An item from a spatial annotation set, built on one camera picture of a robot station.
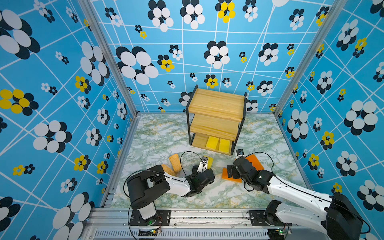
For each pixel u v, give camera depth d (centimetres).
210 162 90
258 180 59
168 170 87
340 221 39
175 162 93
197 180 67
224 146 97
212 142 98
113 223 73
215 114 75
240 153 74
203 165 76
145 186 48
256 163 91
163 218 74
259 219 72
